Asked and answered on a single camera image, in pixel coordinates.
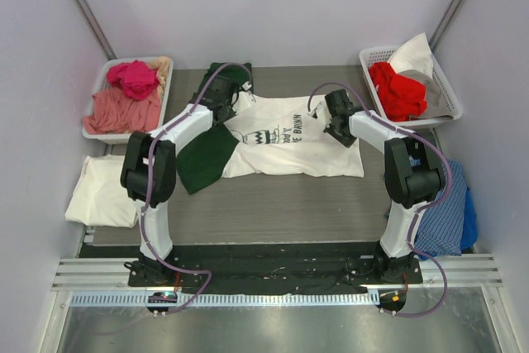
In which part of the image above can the white and green t-shirt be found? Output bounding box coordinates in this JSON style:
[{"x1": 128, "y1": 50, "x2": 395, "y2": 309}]
[{"x1": 174, "y1": 61, "x2": 365, "y2": 196}]

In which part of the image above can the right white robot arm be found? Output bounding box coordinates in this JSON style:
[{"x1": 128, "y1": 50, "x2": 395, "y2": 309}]
[{"x1": 324, "y1": 88, "x2": 446, "y2": 284}]

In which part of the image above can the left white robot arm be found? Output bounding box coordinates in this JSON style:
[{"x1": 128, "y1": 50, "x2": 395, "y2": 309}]
[{"x1": 120, "y1": 76, "x2": 242, "y2": 286}]

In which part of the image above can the right white perforated basket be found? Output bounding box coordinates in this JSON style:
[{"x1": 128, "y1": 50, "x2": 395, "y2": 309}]
[{"x1": 359, "y1": 45, "x2": 463, "y2": 131}]

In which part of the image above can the red t-shirt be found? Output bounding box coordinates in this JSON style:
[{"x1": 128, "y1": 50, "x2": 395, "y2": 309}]
[{"x1": 369, "y1": 62, "x2": 427, "y2": 122}]

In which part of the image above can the beige garment in bin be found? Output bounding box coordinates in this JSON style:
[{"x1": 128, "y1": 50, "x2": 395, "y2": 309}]
[{"x1": 147, "y1": 56, "x2": 172, "y2": 100}]

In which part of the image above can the magenta t-shirt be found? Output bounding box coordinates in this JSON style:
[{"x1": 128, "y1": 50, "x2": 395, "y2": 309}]
[{"x1": 106, "y1": 60, "x2": 159, "y2": 101}]

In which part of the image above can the grey white garment in basket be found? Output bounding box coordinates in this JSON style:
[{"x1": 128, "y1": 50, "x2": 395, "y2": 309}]
[{"x1": 388, "y1": 33, "x2": 449, "y2": 120}]

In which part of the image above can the salmon pink t-shirt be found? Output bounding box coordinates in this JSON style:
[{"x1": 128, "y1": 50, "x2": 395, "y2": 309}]
[{"x1": 82, "y1": 88, "x2": 161, "y2": 135}]

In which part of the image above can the blue plaid shirt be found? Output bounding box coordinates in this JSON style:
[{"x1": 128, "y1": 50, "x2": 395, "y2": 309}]
[{"x1": 414, "y1": 160, "x2": 469, "y2": 257}]

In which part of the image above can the folded cream t-shirt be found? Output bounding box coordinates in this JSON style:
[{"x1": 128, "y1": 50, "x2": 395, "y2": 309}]
[{"x1": 64, "y1": 155, "x2": 137, "y2": 228}]

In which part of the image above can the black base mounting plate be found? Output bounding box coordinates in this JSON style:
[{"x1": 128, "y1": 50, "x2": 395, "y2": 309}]
[{"x1": 80, "y1": 242, "x2": 423, "y2": 295}]

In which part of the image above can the solid blue garment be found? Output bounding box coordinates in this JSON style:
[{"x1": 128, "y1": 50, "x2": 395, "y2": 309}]
[{"x1": 460, "y1": 188, "x2": 479, "y2": 251}]

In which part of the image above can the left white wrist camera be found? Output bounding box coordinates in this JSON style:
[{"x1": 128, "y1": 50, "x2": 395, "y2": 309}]
[{"x1": 233, "y1": 81, "x2": 255, "y2": 114}]

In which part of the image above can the slotted white cable duct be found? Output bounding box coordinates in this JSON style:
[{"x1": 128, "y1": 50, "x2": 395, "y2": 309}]
[{"x1": 70, "y1": 290, "x2": 379, "y2": 308}]

